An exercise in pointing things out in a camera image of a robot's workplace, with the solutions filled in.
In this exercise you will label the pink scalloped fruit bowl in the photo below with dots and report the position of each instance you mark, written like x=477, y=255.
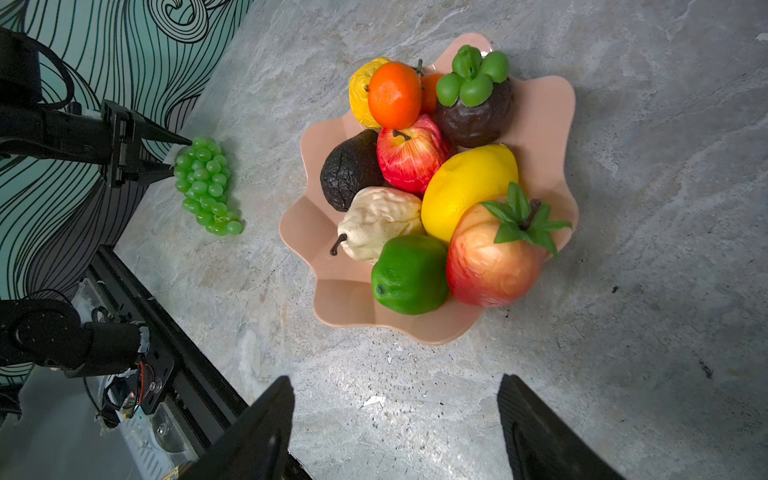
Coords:
x=544, y=110

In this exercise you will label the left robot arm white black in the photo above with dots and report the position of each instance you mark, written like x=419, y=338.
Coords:
x=58, y=130

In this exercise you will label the red fake apple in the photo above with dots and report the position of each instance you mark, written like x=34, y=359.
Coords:
x=408, y=158

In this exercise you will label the orange oval cherry tomato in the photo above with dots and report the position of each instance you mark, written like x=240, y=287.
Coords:
x=395, y=96

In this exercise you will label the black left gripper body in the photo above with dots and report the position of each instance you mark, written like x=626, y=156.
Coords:
x=124, y=161

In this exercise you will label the dark fake avocado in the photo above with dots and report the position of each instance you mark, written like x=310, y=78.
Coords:
x=350, y=167

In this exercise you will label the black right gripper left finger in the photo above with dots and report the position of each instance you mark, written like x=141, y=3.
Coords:
x=256, y=446

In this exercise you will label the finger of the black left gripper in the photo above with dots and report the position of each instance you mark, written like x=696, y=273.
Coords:
x=154, y=132
x=153, y=172

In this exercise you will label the green fake grape bunch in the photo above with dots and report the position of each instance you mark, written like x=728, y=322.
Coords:
x=203, y=176

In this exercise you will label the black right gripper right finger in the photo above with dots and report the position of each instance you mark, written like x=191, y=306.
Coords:
x=538, y=443

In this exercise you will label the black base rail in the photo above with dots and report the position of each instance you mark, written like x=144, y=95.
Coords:
x=198, y=396

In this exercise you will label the small yellow fake pear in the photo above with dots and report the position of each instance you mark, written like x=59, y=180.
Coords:
x=358, y=92

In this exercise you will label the orange cherry tomato with stem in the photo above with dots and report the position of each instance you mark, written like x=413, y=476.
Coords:
x=429, y=85

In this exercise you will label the green fake lime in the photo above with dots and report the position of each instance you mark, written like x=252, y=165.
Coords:
x=410, y=275

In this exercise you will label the red fake strawberry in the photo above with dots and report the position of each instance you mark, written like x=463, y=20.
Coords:
x=499, y=246

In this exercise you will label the yellow fake lemon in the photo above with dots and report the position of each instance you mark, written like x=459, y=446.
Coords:
x=466, y=179

